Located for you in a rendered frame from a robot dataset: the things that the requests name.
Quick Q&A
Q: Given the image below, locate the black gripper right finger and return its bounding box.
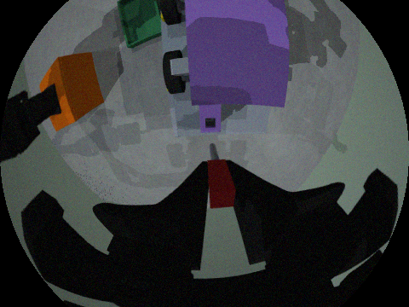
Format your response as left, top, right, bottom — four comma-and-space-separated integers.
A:
226, 160, 345, 265

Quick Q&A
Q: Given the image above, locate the red-headed metal pin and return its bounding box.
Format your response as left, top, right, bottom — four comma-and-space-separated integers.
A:
207, 143, 236, 208

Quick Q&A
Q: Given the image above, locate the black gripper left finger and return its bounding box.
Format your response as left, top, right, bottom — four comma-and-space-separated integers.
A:
92, 161, 209, 270

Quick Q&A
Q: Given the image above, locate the grey ramp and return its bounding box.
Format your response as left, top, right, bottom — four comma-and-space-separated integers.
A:
160, 10, 270, 136

